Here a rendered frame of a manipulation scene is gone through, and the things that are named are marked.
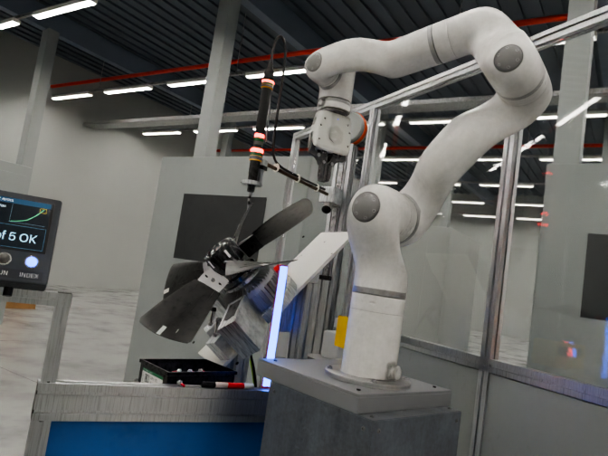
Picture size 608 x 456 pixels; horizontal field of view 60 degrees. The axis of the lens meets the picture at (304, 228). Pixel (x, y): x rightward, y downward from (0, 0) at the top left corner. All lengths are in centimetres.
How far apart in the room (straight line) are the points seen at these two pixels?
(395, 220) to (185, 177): 362
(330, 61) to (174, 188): 352
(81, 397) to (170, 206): 347
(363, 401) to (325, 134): 63
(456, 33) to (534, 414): 105
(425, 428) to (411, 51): 81
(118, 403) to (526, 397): 111
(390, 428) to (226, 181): 342
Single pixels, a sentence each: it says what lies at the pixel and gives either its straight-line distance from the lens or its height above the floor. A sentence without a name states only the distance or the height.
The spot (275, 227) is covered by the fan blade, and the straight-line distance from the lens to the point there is 184.
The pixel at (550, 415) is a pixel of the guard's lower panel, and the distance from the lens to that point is 166.
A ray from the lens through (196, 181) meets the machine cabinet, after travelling 451.
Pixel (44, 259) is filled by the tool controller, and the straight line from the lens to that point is 122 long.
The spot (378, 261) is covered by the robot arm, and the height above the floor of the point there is 122.
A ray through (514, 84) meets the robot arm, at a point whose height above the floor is 158.
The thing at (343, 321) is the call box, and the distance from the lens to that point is 154.
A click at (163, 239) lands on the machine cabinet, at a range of 466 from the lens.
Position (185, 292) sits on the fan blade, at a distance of 177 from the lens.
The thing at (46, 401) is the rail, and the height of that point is 82.
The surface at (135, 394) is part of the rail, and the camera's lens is 134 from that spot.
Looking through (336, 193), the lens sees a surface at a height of 155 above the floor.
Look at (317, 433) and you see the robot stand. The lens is 111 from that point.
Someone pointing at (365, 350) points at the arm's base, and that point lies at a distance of 114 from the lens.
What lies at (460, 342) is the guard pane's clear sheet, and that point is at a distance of 189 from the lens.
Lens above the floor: 116
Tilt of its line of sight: 5 degrees up
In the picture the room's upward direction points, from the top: 8 degrees clockwise
